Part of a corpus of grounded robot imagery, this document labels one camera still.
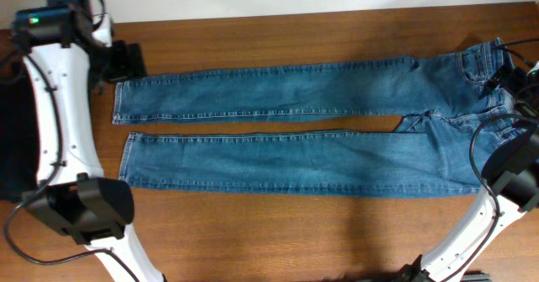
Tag blue denim jeans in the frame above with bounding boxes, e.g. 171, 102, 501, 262
113, 40, 519, 198

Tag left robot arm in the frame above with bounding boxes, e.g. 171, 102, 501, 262
12, 0, 164, 281

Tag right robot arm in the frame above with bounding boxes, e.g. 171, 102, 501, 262
393, 63, 538, 282

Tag black folded garment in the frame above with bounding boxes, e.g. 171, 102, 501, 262
1, 63, 40, 203

